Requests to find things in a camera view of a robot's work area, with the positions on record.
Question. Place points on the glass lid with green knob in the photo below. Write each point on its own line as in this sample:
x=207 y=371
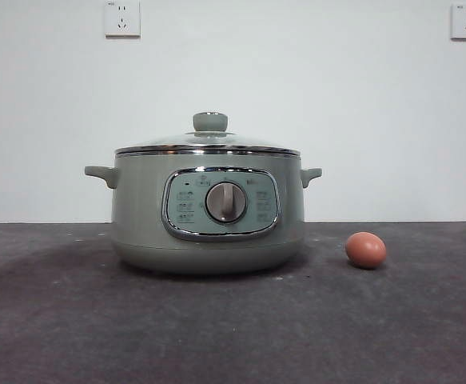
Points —
x=210 y=122

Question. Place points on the brown egg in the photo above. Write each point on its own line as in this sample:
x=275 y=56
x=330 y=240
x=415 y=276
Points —
x=365 y=250

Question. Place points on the pale green electric cooking pot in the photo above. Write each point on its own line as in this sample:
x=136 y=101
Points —
x=136 y=208

